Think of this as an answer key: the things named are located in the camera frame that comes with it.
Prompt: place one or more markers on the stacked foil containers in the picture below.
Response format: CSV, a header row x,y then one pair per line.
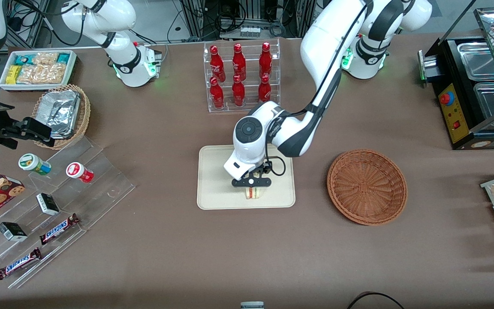
x,y
60,112

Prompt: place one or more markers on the white power strip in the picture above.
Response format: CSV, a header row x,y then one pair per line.
x,y
250,31

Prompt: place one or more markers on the clear bag of crackers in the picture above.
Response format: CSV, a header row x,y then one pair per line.
x,y
46,58
41,74

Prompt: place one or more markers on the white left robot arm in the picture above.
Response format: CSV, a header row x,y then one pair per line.
x,y
328,38

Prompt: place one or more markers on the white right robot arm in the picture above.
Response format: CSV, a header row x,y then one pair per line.
x,y
120,17

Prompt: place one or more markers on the clear acrylic bottle rack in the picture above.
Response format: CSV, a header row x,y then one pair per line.
x,y
251,107

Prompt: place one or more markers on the red lid cup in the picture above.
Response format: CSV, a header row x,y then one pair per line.
x,y
77,171

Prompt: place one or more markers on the cream plastic tray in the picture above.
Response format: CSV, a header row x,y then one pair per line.
x,y
212,180

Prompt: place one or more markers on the Snickers bar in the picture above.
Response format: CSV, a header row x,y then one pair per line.
x,y
17,264
58,228

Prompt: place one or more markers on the green lid cup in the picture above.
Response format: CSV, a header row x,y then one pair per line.
x,y
32,163

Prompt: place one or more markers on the black food warmer machine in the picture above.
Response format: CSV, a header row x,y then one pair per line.
x,y
455,111

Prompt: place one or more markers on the light wicker basket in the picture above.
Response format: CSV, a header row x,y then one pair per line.
x,y
85,116

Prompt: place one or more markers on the red soda bottle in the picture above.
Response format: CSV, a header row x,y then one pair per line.
x,y
216,62
265,60
239,62
216,94
238,92
264,92

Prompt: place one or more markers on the yellow snack packet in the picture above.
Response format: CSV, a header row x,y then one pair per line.
x,y
13,74

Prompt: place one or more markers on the clear acrylic stepped display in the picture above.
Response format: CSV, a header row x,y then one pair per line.
x,y
105,180

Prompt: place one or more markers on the small black box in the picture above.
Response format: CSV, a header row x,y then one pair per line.
x,y
47,204
12,231

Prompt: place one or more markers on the white plastic snack bin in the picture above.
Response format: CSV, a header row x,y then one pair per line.
x,y
4,83

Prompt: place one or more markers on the small grey object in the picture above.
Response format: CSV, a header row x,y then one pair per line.
x,y
252,305

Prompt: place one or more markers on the teal snack packet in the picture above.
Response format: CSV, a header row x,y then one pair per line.
x,y
22,58

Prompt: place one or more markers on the triangular sandwich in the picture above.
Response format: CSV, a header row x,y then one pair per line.
x,y
255,194

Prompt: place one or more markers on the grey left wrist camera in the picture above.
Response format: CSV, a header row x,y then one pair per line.
x,y
237,167

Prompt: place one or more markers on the round brown wicker basket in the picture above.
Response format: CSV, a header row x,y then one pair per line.
x,y
367,186

